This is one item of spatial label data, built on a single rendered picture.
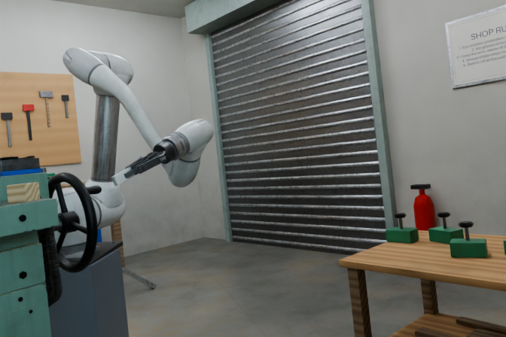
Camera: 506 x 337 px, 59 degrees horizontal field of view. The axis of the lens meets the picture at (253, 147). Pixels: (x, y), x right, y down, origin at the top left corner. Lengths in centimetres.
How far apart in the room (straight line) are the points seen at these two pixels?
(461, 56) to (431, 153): 71
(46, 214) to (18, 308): 22
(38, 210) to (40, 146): 374
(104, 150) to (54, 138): 280
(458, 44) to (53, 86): 364
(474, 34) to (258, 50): 209
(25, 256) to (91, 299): 76
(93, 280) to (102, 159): 52
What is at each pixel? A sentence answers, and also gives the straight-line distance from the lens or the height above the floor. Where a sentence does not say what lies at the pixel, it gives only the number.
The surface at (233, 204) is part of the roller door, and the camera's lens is 500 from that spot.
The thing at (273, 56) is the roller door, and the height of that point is 186.
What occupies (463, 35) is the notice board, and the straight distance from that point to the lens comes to 343.
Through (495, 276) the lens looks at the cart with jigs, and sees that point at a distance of 150.
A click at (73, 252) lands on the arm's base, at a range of 194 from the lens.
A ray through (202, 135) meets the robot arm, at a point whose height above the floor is 103.
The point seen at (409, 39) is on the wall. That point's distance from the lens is 362.
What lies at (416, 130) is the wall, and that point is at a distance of 356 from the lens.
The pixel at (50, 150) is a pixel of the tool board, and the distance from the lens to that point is 480.
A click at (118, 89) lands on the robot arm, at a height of 124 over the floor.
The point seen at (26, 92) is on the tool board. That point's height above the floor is 176.
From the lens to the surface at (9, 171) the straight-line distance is 128.
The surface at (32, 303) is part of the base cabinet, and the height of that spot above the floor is 67.
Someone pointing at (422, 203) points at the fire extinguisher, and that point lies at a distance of 342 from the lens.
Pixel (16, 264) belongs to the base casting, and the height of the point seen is 77.
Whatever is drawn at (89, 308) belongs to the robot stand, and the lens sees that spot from 187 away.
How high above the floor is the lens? 95
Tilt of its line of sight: 1 degrees up
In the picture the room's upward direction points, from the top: 6 degrees counter-clockwise
